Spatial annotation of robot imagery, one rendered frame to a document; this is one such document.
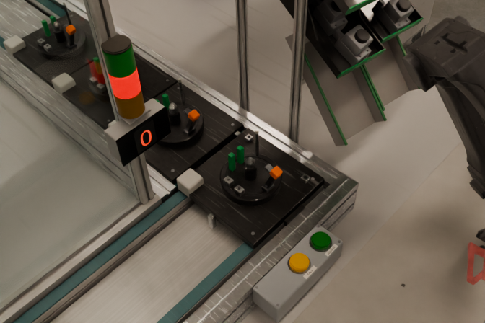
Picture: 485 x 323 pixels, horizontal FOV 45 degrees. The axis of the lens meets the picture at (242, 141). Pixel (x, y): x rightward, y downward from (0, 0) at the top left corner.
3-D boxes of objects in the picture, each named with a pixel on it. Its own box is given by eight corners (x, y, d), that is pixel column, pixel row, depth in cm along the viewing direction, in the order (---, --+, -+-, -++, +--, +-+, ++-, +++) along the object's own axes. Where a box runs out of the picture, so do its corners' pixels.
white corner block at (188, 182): (205, 188, 134) (203, 177, 131) (190, 200, 132) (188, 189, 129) (191, 177, 136) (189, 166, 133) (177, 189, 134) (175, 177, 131)
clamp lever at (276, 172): (273, 185, 128) (283, 171, 122) (268, 191, 127) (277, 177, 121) (262, 174, 129) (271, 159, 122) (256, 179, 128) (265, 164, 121)
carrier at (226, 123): (244, 130, 146) (242, 93, 137) (172, 185, 135) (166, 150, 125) (180, 86, 158) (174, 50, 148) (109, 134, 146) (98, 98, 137)
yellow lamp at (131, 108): (151, 109, 108) (146, 89, 104) (129, 123, 105) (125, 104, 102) (133, 96, 110) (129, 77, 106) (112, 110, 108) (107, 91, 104)
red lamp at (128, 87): (146, 89, 104) (142, 68, 100) (125, 103, 102) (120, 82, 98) (129, 76, 106) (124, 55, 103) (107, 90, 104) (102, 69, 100)
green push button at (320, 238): (333, 244, 123) (334, 239, 121) (321, 256, 121) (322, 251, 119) (318, 233, 125) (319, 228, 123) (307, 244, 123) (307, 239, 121)
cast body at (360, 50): (366, 57, 126) (380, 40, 120) (353, 67, 124) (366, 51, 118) (340, 29, 127) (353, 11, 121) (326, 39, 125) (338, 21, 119)
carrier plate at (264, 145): (324, 183, 134) (325, 177, 132) (253, 249, 123) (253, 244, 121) (248, 133, 145) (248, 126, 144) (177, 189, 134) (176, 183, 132)
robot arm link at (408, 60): (416, 68, 88) (473, 24, 87) (395, 52, 93) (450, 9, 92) (485, 206, 116) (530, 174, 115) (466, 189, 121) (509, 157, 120)
